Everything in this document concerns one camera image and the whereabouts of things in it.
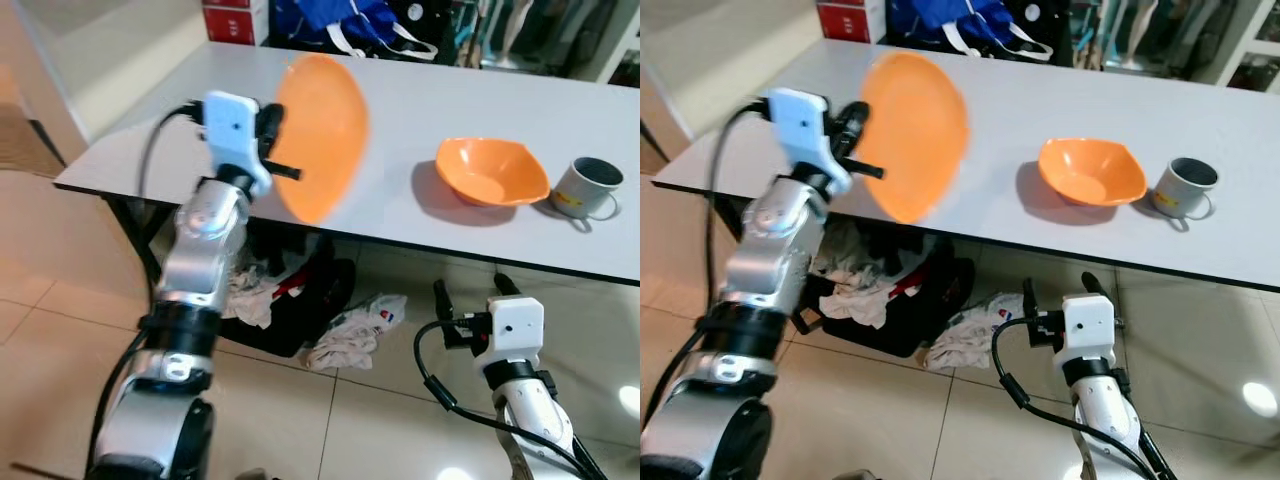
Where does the orange plastic plate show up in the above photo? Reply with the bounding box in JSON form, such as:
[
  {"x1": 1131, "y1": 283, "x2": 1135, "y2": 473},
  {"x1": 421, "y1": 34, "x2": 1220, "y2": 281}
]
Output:
[
  {"x1": 272, "y1": 53, "x2": 370, "y2": 225},
  {"x1": 860, "y1": 52, "x2": 969, "y2": 225}
]

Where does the white printed cloth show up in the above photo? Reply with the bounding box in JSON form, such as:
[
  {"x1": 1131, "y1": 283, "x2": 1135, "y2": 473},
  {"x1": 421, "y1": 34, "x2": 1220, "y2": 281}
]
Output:
[
  {"x1": 305, "y1": 293, "x2": 408, "y2": 373},
  {"x1": 925, "y1": 292, "x2": 1026, "y2": 373}
]

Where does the black fabric bag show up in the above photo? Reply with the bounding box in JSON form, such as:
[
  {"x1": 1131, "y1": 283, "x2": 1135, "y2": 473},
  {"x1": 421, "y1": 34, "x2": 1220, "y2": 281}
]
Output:
[
  {"x1": 830, "y1": 255, "x2": 976, "y2": 358},
  {"x1": 235, "y1": 255, "x2": 357, "y2": 358}
]

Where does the red cardboard box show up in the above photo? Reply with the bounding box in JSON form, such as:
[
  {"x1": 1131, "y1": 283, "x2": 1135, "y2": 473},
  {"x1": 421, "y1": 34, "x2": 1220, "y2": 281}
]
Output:
[
  {"x1": 817, "y1": 0, "x2": 886, "y2": 43},
  {"x1": 202, "y1": 0, "x2": 269, "y2": 46}
]

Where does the orange plastic bowl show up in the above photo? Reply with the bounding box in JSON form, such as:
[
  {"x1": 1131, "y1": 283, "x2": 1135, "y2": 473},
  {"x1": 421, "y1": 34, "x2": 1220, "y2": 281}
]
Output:
[
  {"x1": 435, "y1": 137, "x2": 551, "y2": 208},
  {"x1": 1038, "y1": 137, "x2": 1148, "y2": 207}
]

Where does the beige and red cloth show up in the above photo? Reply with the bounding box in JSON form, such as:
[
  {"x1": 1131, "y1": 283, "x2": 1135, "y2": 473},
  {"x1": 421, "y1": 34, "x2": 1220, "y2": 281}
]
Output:
[
  {"x1": 812, "y1": 245, "x2": 903, "y2": 329},
  {"x1": 225, "y1": 262, "x2": 303, "y2": 329}
]

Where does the black metal table leg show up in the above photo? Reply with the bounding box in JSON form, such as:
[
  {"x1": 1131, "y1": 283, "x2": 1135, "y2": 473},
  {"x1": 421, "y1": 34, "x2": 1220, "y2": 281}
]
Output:
[{"x1": 100, "y1": 195, "x2": 167, "y2": 293}]

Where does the white glass-door cabinet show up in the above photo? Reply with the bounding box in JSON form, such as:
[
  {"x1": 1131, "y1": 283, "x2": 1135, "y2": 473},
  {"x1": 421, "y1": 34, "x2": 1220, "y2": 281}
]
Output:
[
  {"x1": 1215, "y1": 8, "x2": 1280, "y2": 91},
  {"x1": 590, "y1": 8, "x2": 641, "y2": 87}
]

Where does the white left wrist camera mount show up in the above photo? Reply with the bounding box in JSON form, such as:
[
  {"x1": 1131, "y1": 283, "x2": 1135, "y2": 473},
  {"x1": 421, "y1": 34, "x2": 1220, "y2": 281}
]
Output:
[
  {"x1": 768, "y1": 88, "x2": 849, "y2": 194},
  {"x1": 203, "y1": 91, "x2": 273, "y2": 197}
]

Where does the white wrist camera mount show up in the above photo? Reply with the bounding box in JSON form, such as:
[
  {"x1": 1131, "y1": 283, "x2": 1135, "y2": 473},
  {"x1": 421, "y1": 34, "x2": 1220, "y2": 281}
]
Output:
[
  {"x1": 1062, "y1": 294, "x2": 1117, "y2": 362},
  {"x1": 768, "y1": 88, "x2": 849, "y2": 194},
  {"x1": 486, "y1": 296, "x2": 544, "y2": 362},
  {"x1": 203, "y1": 91, "x2": 273, "y2": 197}
]

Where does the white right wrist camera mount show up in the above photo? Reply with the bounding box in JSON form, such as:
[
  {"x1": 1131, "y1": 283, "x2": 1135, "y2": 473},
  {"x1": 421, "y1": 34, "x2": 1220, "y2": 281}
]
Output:
[
  {"x1": 486, "y1": 296, "x2": 544, "y2": 362},
  {"x1": 1062, "y1": 294, "x2": 1117, "y2": 362}
]

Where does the grey mug with handle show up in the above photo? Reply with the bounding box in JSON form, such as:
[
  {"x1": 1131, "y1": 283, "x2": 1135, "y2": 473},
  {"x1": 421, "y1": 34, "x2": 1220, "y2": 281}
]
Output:
[
  {"x1": 1152, "y1": 157, "x2": 1219, "y2": 223},
  {"x1": 549, "y1": 157, "x2": 625, "y2": 223}
]

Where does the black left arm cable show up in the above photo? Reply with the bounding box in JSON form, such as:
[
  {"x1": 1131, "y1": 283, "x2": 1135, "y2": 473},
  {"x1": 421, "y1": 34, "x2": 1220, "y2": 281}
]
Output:
[
  {"x1": 645, "y1": 100, "x2": 773, "y2": 426},
  {"x1": 86, "y1": 100, "x2": 208, "y2": 471}
]

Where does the blue bag with white straps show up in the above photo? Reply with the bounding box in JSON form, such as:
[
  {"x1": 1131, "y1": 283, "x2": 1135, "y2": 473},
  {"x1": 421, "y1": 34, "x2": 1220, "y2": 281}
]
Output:
[
  {"x1": 270, "y1": 0, "x2": 438, "y2": 61},
  {"x1": 888, "y1": 0, "x2": 1051, "y2": 59}
]

